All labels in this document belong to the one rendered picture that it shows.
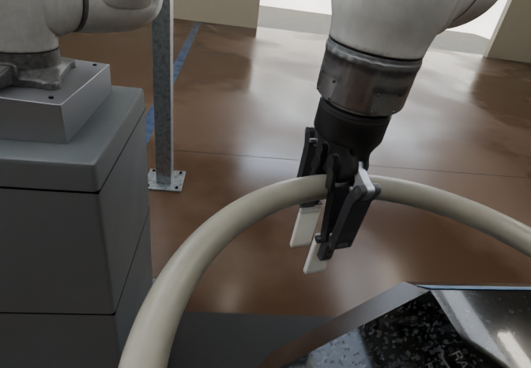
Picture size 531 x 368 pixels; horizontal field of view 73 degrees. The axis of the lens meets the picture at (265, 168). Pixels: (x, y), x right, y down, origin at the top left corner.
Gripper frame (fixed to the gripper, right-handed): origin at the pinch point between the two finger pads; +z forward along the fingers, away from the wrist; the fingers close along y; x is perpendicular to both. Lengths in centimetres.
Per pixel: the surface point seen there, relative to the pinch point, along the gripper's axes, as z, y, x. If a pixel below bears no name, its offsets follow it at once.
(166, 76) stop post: 31, -134, -3
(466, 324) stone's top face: 1.1, 15.2, 13.6
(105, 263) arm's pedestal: 28.2, -26.3, -27.8
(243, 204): -10.9, 3.5, -12.0
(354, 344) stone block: 10.2, 10.0, 4.2
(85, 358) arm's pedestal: 62, -26, -35
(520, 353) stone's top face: 0.8, 19.7, 16.9
